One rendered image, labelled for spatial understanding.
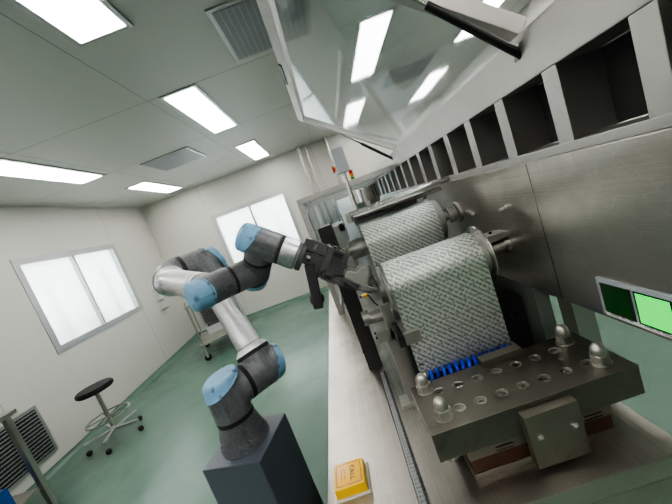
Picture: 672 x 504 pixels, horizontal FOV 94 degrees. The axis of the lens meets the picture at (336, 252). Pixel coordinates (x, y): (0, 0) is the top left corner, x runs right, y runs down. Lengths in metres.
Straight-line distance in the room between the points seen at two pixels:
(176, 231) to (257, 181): 1.90
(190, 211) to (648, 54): 6.68
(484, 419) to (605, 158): 0.48
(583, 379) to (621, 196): 0.35
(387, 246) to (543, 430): 0.57
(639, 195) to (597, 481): 0.48
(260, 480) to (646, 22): 1.19
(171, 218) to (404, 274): 6.46
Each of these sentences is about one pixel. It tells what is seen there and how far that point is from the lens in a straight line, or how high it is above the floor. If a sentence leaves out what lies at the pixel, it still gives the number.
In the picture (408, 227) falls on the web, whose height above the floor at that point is 1.35.
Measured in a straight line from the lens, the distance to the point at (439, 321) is 0.82.
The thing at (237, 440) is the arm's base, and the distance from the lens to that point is 1.12.
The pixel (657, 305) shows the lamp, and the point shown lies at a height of 1.20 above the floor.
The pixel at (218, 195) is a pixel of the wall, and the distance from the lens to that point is 6.66.
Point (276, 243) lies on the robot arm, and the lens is 0.76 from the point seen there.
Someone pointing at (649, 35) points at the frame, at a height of 1.55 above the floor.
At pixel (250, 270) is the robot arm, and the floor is 1.41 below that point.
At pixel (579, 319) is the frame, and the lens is 1.17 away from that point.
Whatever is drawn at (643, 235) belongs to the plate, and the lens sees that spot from 0.61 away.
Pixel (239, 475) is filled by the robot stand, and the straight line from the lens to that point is 1.14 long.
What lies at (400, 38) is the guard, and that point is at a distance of 0.85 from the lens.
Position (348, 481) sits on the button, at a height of 0.92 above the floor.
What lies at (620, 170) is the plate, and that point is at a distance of 0.60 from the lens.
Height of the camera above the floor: 1.49
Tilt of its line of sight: 8 degrees down
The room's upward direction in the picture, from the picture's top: 20 degrees counter-clockwise
